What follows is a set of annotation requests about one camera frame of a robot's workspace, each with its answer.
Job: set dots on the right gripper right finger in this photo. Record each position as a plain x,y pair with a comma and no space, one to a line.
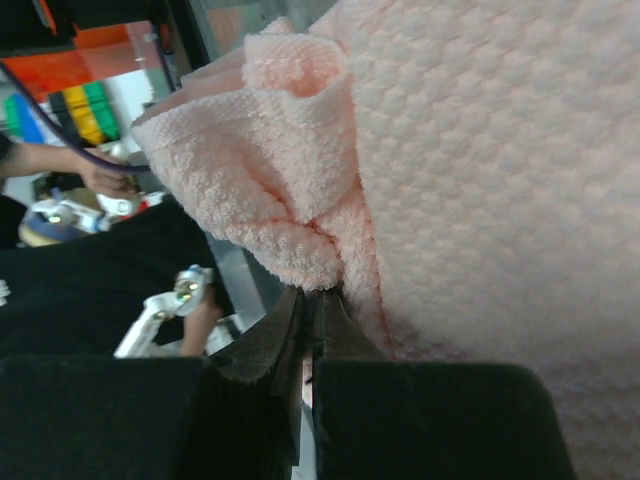
335,335

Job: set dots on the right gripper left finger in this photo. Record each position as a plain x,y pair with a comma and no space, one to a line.
271,351

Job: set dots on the pink towel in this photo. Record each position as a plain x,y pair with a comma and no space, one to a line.
466,171

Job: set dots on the person in background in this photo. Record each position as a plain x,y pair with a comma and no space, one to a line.
82,296

